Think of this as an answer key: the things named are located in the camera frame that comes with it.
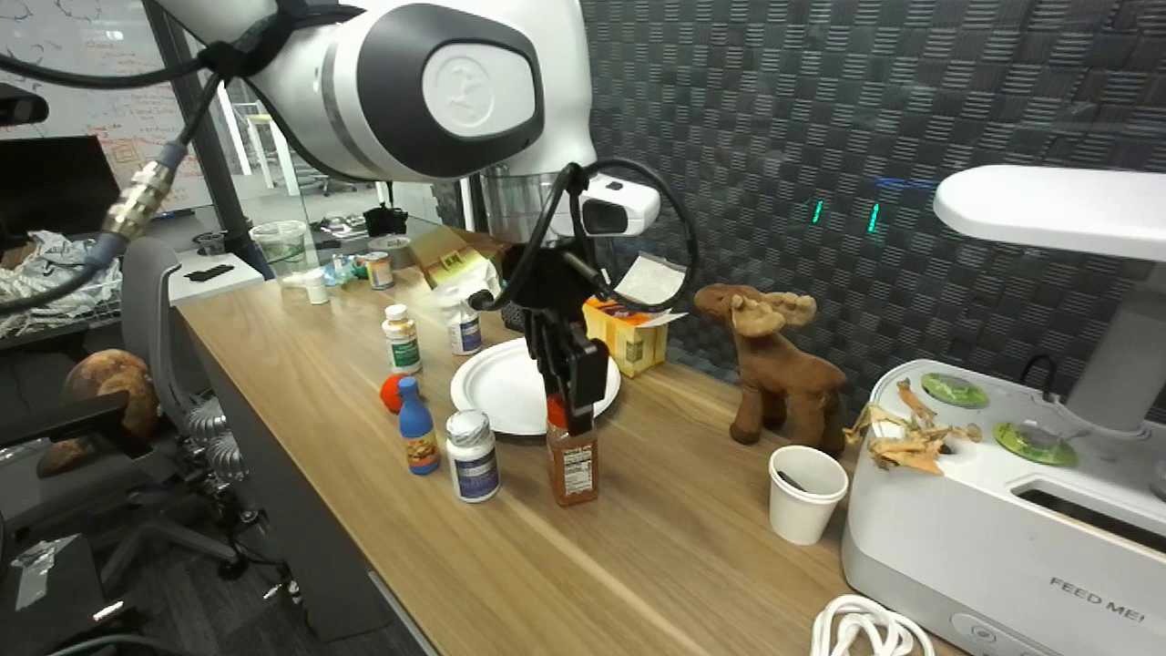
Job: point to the black metal pole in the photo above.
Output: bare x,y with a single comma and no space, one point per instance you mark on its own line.
226,187

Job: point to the large white pill bottle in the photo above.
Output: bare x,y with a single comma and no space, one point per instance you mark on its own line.
472,460

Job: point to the small white cup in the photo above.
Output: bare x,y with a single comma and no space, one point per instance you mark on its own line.
314,288

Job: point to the black office chair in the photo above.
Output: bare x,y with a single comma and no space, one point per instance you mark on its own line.
152,315

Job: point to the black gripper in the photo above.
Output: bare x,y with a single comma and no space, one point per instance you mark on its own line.
551,278

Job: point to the small tin can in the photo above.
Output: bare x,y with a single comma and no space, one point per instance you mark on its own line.
378,271

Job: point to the yellow open cardboard box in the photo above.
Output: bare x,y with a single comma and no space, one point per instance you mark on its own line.
639,335

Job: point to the green plant pod lid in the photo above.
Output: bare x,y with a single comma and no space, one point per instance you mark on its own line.
1036,446

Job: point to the red strawberry toy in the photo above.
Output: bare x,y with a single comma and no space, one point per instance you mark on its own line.
393,395

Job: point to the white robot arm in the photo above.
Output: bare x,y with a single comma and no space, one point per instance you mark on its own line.
413,92

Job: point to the white paper plate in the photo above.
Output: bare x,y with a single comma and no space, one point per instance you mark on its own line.
503,387

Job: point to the white hydroponic garden appliance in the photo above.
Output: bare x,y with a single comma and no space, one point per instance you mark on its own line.
984,548

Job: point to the brown plush toy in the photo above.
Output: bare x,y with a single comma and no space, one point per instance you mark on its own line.
110,385

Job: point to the brown moose plush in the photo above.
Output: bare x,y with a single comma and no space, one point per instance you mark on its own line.
784,370

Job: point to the small white pill bottle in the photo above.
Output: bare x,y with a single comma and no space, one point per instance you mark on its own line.
467,332

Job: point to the green label white bottle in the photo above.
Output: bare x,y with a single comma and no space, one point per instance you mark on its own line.
401,349

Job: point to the green fruit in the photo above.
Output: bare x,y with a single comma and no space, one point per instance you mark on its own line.
951,391

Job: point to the red lid spice jar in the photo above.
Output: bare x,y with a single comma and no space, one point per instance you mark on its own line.
574,469

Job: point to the white paper cup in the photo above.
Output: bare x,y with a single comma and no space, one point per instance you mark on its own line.
808,496

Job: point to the dried plant roots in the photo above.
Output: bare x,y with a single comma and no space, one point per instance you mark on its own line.
910,442

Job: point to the white cloth pile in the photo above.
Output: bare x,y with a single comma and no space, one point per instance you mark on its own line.
59,278

